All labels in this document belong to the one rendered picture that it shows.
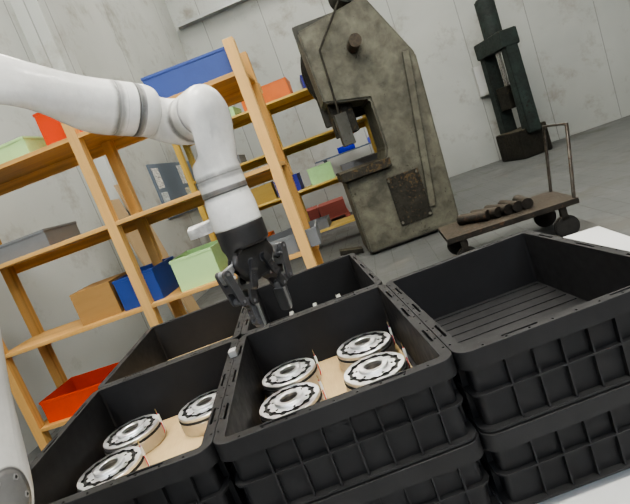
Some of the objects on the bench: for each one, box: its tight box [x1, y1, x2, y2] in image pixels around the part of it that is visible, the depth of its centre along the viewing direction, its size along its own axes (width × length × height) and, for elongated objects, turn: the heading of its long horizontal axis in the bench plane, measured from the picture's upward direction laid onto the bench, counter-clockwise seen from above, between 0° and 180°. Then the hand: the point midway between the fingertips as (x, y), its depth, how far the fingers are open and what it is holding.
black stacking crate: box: [307, 431, 500, 504], centre depth 78 cm, size 40×30×12 cm
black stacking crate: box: [464, 373, 630, 504], centre depth 78 cm, size 40×30×12 cm
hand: (271, 308), depth 76 cm, fingers open, 5 cm apart
